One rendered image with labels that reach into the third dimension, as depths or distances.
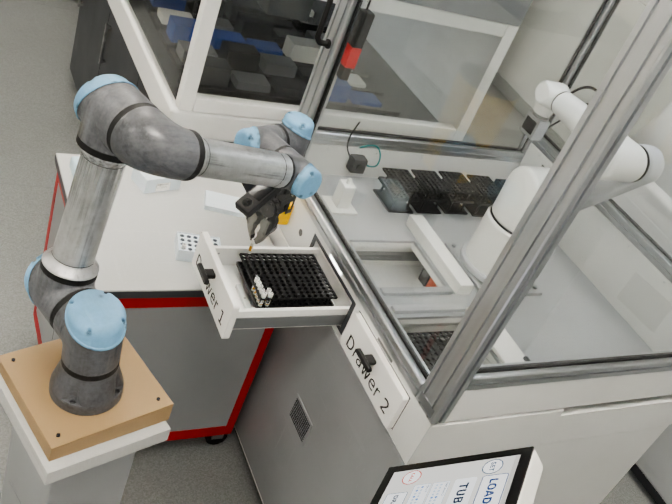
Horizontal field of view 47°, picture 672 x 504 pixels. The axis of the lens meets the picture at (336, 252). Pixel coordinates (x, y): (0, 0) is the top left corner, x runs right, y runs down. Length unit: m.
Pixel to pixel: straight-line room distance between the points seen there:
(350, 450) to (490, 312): 0.66
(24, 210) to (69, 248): 1.93
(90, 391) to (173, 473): 1.04
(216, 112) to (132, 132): 1.27
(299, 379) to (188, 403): 0.40
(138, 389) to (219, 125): 1.18
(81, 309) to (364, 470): 0.84
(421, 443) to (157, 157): 0.88
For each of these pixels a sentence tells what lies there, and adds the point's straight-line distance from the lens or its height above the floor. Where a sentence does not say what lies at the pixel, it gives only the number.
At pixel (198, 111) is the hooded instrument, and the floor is 0.91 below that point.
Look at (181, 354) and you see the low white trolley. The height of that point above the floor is 0.49.
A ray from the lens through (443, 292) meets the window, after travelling 1.75.
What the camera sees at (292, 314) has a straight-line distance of 1.98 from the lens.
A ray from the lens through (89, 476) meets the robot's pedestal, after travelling 1.86.
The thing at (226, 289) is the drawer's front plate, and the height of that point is 0.93.
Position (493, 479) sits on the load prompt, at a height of 1.15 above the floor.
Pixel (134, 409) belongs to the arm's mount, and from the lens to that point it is 1.74.
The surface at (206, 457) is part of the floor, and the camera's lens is 2.75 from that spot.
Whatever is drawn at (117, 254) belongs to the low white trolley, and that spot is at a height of 0.76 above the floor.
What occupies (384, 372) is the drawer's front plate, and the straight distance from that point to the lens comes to 1.89.
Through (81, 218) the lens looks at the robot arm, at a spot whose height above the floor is 1.17.
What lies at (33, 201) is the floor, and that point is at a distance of 3.61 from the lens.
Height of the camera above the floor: 2.12
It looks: 33 degrees down
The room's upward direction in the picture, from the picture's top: 24 degrees clockwise
